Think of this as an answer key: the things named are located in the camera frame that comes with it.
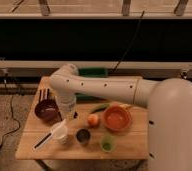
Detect green plastic tray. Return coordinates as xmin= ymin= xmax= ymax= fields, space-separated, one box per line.
xmin=76 ymin=67 xmax=108 ymax=101

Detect white paper cup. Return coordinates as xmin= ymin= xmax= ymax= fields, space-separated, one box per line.
xmin=51 ymin=123 xmax=68 ymax=144

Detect dark purple bowl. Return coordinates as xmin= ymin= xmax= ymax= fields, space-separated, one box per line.
xmin=35 ymin=99 xmax=59 ymax=122

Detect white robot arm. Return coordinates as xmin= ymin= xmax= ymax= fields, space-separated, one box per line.
xmin=50 ymin=63 xmax=192 ymax=171

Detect black floor cable left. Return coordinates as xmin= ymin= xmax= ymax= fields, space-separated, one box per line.
xmin=0 ymin=74 xmax=23 ymax=167

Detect orange bowl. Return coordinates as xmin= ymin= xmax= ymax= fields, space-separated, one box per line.
xmin=102 ymin=106 xmax=131 ymax=131

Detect small metal cup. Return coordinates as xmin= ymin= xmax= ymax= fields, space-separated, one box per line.
xmin=76 ymin=129 xmax=91 ymax=145

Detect orange fruit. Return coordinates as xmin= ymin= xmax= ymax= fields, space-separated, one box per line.
xmin=87 ymin=114 xmax=100 ymax=127

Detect wooden folding table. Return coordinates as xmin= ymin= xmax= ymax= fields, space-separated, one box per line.
xmin=16 ymin=77 xmax=148 ymax=160

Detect green plastic cup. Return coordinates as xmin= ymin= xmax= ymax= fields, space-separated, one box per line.
xmin=100 ymin=135 xmax=116 ymax=153

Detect yellow corn cob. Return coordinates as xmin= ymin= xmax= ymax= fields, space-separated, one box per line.
xmin=120 ymin=104 xmax=132 ymax=109

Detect black hanging cable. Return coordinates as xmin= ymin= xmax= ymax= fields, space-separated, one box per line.
xmin=108 ymin=10 xmax=146 ymax=76

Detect white dish brush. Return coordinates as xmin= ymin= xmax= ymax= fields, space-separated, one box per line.
xmin=34 ymin=120 xmax=66 ymax=149

